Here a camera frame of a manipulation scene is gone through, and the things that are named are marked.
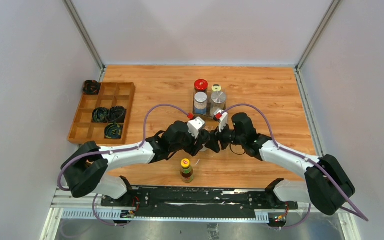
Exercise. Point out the black lid spice bottle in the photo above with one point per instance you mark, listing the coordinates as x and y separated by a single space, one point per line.
204 148

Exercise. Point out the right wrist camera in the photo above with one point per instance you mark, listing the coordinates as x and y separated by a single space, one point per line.
221 116

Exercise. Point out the red lid sauce jar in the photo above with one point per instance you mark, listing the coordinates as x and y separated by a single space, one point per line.
201 85

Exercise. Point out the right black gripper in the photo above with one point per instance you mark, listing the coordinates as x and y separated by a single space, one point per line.
213 144

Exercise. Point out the wooden compartment tray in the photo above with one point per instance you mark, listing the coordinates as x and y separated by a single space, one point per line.
103 114

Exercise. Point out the yellow cap sauce bottle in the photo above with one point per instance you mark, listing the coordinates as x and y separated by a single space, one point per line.
186 170

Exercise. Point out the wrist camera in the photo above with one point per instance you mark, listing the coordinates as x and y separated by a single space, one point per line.
221 116
195 125

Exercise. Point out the silver lid glass jar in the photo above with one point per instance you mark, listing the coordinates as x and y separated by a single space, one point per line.
217 101

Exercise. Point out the yellow lid spice bottle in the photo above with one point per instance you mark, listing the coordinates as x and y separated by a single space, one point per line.
216 88

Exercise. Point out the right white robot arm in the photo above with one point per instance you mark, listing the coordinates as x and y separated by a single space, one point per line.
327 187

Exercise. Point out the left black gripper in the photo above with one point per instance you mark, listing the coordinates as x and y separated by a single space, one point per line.
194 148

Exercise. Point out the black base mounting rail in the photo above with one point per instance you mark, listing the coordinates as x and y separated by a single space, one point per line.
198 202

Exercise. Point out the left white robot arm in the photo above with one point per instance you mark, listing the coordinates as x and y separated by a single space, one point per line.
86 171

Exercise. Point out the clear plastic organizer bin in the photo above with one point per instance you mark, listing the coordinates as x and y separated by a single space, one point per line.
207 115

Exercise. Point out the silver lid blue bottle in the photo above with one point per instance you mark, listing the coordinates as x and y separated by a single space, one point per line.
200 103

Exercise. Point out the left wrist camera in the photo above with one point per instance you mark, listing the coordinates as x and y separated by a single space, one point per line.
195 125

